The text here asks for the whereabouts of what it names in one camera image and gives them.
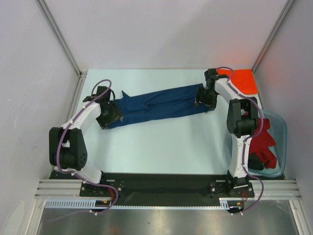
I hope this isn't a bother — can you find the blue t shirt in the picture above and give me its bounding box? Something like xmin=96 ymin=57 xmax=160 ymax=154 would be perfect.
xmin=109 ymin=83 xmax=207 ymax=129

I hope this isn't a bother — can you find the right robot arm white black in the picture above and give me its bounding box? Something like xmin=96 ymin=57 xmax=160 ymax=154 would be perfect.
xmin=195 ymin=68 xmax=262 ymax=197

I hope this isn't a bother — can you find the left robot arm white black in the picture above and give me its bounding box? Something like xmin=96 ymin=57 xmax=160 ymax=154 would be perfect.
xmin=49 ymin=86 xmax=124 ymax=196

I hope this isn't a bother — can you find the folded orange t shirt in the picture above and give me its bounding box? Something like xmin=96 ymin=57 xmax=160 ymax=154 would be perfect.
xmin=217 ymin=69 xmax=258 ymax=95

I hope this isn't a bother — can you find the red t shirt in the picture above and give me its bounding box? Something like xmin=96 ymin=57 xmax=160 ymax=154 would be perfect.
xmin=248 ymin=118 xmax=277 ymax=169

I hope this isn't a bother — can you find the black t shirt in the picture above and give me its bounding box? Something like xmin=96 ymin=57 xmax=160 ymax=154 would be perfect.
xmin=248 ymin=153 xmax=264 ymax=171

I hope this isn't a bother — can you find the clear blue plastic bin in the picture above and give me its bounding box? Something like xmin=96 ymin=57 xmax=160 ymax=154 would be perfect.
xmin=231 ymin=109 xmax=288 ymax=177

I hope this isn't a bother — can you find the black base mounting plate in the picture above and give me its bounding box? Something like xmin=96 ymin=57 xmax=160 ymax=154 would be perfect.
xmin=48 ymin=171 xmax=287 ymax=208

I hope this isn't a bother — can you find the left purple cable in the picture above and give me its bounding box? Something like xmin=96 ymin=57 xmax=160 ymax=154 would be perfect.
xmin=46 ymin=79 xmax=119 ymax=222

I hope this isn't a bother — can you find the purple cable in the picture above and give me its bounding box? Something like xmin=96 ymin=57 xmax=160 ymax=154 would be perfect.
xmin=46 ymin=79 xmax=119 ymax=222
xmin=216 ymin=67 xmax=265 ymax=216

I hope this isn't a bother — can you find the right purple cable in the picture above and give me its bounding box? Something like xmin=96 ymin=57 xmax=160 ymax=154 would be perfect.
xmin=216 ymin=67 xmax=265 ymax=216

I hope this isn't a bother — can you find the aluminium rail front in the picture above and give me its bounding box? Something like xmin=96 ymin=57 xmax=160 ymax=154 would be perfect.
xmin=35 ymin=179 xmax=302 ymax=200

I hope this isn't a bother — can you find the white slotted cable duct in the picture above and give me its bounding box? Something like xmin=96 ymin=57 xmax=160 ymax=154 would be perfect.
xmin=45 ymin=199 xmax=243 ymax=210

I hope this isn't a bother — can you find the left aluminium corner post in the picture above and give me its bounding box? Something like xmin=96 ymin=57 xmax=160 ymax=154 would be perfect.
xmin=35 ymin=0 xmax=82 ymax=78

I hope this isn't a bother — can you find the aluminium corner post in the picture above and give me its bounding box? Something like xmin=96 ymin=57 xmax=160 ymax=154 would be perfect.
xmin=35 ymin=0 xmax=82 ymax=78
xmin=251 ymin=0 xmax=296 ymax=74

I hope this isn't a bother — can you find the right aluminium corner post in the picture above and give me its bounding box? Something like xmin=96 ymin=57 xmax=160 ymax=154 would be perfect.
xmin=251 ymin=0 xmax=296 ymax=74

